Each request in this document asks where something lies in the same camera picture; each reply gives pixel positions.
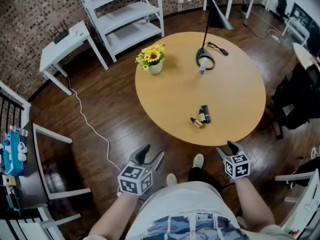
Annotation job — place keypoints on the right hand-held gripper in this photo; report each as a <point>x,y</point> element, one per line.
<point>237,167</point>

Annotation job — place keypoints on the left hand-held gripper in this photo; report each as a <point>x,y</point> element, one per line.
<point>135,181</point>

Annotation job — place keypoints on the small amber bottle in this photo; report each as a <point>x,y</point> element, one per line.
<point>197,123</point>
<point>201,116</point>

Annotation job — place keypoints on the black small tube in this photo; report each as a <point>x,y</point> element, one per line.
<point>207,114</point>

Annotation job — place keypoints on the white small bottle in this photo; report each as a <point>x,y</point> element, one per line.
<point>203,65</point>

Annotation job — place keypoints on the person's right forearm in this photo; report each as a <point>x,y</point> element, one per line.
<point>252,204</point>

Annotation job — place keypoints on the person's left forearm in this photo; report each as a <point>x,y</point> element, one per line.
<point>112,214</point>

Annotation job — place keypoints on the person's left shoe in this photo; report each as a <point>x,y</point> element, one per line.
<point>171,179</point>

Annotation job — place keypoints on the person's shoe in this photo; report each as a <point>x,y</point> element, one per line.
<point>198,160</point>
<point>171,179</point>

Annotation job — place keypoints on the person's right shoe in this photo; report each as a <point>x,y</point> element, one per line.
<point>198,160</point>

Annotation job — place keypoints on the person's black trousers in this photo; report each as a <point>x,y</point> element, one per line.
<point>200,176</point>

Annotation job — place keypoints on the person's white printed shirt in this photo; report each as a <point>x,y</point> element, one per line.
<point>185,201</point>

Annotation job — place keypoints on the black office chair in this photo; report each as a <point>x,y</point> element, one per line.
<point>282,5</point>
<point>297,101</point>

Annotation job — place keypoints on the sunflowers in white pot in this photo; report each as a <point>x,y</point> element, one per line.
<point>152,56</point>

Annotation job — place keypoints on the white round table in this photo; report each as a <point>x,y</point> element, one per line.
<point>303,56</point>

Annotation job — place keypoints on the white metal shelf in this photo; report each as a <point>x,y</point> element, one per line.
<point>130,34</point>

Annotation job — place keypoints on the white rounded object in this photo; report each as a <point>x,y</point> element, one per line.
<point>22,150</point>

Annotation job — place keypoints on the pack of water bottles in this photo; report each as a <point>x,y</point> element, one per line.
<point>18,131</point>

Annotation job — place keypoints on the black desk lamp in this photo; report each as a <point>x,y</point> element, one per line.
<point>217,16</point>

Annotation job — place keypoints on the blue tissue box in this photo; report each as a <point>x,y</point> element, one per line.
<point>12,159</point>

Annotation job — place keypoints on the white side table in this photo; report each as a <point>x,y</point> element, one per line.
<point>65,49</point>

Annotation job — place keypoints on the white office desk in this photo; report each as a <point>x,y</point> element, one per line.
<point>296,29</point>

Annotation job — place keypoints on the small beige box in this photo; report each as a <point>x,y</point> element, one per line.
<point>8,181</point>

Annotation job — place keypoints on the black waste bin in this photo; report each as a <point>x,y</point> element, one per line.
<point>244,7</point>

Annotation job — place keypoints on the black metal railing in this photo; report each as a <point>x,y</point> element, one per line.
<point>12,102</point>

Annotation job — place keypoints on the black router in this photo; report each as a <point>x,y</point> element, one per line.
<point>61,37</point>

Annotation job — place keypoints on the black monitor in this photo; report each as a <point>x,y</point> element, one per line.
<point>303,16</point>

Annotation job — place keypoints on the white frame desk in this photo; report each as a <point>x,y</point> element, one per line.
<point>307,204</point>

